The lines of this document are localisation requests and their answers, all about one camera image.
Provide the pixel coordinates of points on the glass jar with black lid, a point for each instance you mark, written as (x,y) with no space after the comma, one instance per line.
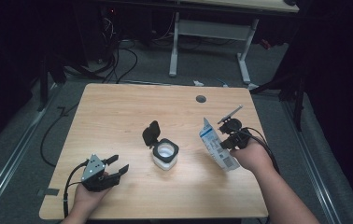
(164,154)

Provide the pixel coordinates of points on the small white plug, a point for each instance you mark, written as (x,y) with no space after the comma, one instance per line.
(198,83)

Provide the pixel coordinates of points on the dark curtain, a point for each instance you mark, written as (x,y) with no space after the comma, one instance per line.
(3,62)
(342,93)

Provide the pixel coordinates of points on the grey tape strip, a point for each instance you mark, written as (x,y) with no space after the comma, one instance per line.
(48,192)

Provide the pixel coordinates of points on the metal floor rail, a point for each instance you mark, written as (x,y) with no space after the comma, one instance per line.
(313,174)
(12,158)

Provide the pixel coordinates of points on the person's right hand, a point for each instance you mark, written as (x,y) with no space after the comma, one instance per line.
(254,158)

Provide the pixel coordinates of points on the desk with white legs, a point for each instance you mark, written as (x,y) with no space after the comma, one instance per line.
(215,29)

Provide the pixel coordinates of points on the person's left hand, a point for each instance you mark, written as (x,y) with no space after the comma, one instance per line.
(87,200)

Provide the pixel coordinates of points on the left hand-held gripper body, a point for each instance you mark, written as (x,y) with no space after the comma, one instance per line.
(93,174)

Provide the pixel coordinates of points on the small red object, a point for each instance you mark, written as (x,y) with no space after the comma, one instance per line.
(266,44)

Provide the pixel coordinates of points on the white bag with blue label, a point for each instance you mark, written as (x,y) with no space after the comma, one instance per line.
(216,146)

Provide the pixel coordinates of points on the dark computer case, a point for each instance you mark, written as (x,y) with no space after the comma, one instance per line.
(93,31)

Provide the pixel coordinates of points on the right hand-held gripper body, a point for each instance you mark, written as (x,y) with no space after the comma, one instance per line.
(241,137)

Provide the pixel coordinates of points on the black metal stand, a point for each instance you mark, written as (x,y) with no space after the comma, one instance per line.
(297,102)
(43,84)

